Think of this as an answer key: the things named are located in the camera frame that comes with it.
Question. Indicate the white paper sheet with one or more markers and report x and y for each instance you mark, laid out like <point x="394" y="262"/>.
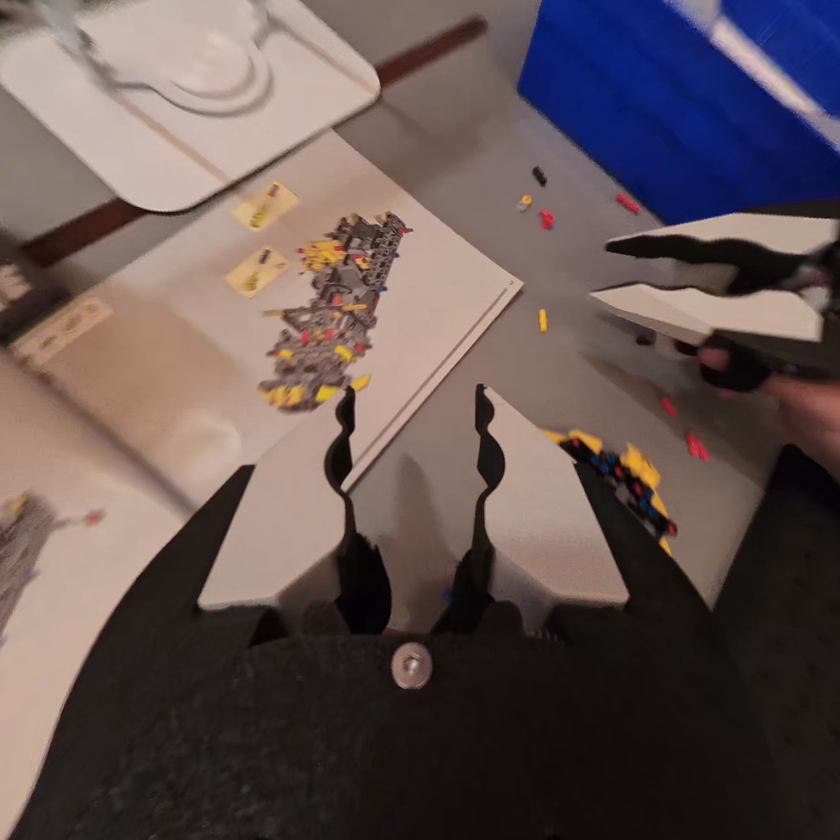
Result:
<point x="787" y="98"/>

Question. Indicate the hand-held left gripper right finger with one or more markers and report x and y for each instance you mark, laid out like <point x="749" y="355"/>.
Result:
<point x="551" y="525"/>

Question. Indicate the blue plastic bin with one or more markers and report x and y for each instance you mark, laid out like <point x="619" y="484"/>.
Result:
<point x="623" y="98"/>

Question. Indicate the scattered red pins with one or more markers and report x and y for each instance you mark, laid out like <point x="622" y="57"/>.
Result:
<point x="697" y="446"/>

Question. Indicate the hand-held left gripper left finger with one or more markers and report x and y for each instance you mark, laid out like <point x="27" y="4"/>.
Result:
<point x="275" y="525"/>

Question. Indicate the person's right hand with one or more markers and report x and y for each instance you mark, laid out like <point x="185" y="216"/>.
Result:
<point x="814" y="420"/>

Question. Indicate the white instruction booklet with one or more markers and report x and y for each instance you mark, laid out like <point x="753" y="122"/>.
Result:
<point x="426" y="275"/>

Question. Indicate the toy car chassis model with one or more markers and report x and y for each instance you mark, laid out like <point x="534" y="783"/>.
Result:
<point x="630" y="472"/>

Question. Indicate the white document stand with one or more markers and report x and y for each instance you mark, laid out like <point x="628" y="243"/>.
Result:
<point x="295" y="98"/>

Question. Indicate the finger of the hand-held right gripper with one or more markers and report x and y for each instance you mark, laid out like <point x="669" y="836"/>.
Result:
<point x="754" y="229"/>
<point x="722" y="315"/>

